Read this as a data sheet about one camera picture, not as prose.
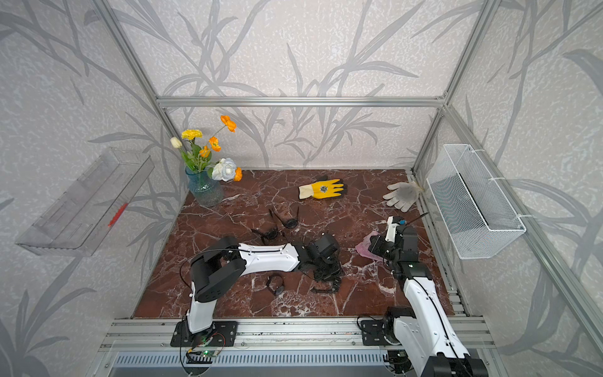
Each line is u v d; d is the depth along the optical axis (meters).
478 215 0.60
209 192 1.00
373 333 0.74
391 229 0.75
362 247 0.91
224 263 0.54
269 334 0.75
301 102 0.94
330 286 0.83
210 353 0.71
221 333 0.72
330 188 1.12
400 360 0.77
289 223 0.96
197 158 0.86
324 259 0.71
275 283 0.85
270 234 0.94
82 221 0.67
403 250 0.62
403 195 1.09
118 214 0.66
